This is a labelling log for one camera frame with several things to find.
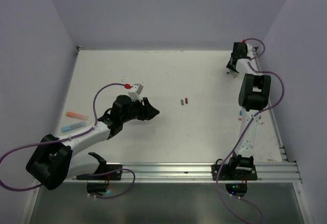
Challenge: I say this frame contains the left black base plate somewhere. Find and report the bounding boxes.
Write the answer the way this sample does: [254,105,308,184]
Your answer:
[76,164,123,181]

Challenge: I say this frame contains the orange highlighter marker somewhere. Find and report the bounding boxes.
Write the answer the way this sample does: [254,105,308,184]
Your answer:
[66,112,88,121]

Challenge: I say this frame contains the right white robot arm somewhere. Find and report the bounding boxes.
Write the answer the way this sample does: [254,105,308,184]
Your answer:
[226,40,271,180]

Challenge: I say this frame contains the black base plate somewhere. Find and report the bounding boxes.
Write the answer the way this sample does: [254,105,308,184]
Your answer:
[76,164,123,181]
[211,159,258,181]

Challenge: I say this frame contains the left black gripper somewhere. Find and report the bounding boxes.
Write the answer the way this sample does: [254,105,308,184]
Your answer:
[121,96,159,123]

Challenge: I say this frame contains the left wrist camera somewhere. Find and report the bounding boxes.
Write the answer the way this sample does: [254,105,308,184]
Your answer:
[127,84,143,101]

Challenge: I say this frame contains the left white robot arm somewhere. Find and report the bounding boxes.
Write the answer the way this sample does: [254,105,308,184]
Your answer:
[26,95,159,190]

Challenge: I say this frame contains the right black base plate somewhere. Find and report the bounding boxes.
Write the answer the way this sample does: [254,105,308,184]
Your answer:
[211,159,258,181]

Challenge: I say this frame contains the aluminium frame rail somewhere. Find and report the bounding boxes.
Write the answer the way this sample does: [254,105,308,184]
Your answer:
[65,159,301,183]

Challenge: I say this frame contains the light blue highlighter marker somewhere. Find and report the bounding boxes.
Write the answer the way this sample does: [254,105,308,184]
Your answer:
[61,121,86,133]

